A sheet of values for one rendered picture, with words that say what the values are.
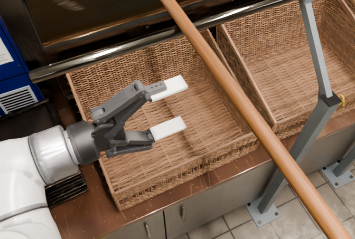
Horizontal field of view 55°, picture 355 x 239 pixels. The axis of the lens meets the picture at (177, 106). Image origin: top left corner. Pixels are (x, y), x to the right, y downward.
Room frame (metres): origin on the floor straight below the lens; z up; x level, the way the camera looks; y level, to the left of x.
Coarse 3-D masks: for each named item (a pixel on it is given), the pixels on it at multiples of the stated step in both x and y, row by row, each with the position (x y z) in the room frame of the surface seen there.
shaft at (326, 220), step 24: (168, 0) 0.67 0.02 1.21; (192, 24) 0.59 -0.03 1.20; (216, 72) 0.45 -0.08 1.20; (240, 96) 0.38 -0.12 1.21; (264, 120) 0.33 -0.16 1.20; (264, 144) 0.29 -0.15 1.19; (288, 168) 0.24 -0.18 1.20; (312, 192) 0.20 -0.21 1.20; (312, 216) 0.16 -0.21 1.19; (336, 216) 0.16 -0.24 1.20
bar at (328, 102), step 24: (264, 0) 0.71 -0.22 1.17; (288, 0) 0.73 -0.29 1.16; (312, 0) 0.75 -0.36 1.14; (216, 24) 0.64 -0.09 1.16; (312, 24) 0.71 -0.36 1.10; (120, 48) 0.54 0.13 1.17; (144, 48) 0.56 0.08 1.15; (312, 48) 0.67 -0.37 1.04; (48, 72) 0.47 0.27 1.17; (336, 96) 0.57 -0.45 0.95; (312, 120) 0.56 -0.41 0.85; (312, 144) 0.56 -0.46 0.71; (336, 168) 0.77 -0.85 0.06; (264, 216) 0.53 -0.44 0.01
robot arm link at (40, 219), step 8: (40, 208) 0.17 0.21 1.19; (48, 208) 0.18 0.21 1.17; (16, 216) 0.16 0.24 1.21; (24, 216) 0.16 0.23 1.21; (32, 216) 0.16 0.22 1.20; (40, 216) 0.16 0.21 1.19; (48, 216) 0.17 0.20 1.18; (0, 224) 0.14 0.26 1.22; (8, 224) 0.14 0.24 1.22; (16, 224) 0.14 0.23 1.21; (24, 224) 0.14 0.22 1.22; (32, 224) 0.14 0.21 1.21; (40, 224) 0.15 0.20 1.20; (48, 224) 0.15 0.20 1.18; (56, 224) 0.16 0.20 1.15; (0, 232) 0.13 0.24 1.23; (8, 232) 0.13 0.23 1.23; (16, 232) 0.13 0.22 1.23; (24, 232) 0.13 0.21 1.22; (32, 232) 0.13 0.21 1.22; (40, 232) 0.13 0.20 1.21; (48, 232) 0.14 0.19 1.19; (56, 232) 0.14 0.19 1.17
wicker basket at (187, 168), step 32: (96, 64) 0.83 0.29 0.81; (160, 64) 0.90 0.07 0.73; (192, 64) 0.95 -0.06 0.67; (224, 64) 0.84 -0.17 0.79; (96, 96) 0.78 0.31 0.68; (192, 96) 0.85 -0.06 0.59; (224, 96) 0.82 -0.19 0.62; (128, 128) 0.69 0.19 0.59; (192, 128) 0.69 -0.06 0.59; (224, 128) 0.69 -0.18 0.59; (128, 160) 0.55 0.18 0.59; (160, 160) 0.55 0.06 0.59; (192, 160) 0.48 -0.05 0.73; (224, 160) 0.54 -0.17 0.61; (128, 192) 0.39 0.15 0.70; (160, 192) 0.43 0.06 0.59
